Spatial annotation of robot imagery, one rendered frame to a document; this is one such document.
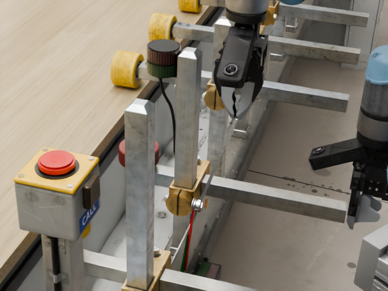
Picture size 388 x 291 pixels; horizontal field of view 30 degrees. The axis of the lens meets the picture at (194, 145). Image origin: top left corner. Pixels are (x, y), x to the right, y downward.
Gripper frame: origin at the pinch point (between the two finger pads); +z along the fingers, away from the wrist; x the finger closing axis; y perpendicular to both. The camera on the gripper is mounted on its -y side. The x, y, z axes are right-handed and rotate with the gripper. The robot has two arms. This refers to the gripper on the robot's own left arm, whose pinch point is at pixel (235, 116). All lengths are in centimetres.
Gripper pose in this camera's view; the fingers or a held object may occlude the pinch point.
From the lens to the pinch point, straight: 134.1
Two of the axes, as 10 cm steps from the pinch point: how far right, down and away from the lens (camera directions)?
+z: -0.4, 8.5, 5.2
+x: -9.6, -1.8, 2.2
